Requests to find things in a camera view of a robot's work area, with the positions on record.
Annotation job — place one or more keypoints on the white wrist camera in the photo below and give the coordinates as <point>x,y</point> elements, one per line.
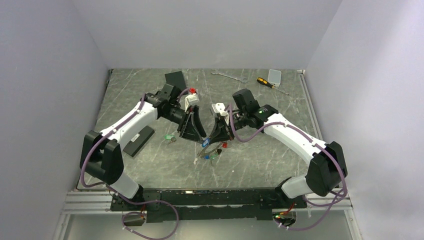
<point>191,99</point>
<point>219,109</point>

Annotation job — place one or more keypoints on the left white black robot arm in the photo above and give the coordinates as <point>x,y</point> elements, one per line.
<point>101,155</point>

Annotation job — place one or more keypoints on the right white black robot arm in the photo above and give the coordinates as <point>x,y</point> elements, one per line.
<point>326,162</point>

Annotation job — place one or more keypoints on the black box with label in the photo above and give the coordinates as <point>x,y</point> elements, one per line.
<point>138,141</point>

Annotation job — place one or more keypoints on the clear plastic box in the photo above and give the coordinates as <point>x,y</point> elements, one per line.
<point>274,77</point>

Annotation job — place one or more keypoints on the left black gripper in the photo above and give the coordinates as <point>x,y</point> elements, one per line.
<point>192,128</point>

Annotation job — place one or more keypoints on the blue key top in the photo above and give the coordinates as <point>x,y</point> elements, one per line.
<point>206,143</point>

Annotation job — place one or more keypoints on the black rectangular block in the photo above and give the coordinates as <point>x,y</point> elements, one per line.
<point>176,79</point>

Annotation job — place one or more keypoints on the silver wrench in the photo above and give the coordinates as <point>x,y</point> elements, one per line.
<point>237,78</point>

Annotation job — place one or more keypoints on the yellow black screwdriver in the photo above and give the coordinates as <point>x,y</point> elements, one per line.
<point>264,82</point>

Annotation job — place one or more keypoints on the round metal keyring disc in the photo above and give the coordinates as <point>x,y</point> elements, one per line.
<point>210,150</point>

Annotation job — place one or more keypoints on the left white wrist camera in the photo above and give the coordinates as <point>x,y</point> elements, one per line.
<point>191,99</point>

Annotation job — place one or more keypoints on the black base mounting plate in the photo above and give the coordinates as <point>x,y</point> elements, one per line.
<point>258,203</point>

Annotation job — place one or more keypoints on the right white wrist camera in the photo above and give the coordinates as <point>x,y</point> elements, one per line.
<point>219,109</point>

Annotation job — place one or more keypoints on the green key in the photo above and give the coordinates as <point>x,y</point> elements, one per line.
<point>212,159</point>

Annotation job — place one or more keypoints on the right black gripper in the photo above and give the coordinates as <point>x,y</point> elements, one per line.
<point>220,131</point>

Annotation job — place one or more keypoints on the aluminium frame rail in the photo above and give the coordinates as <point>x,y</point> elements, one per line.
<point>100,202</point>

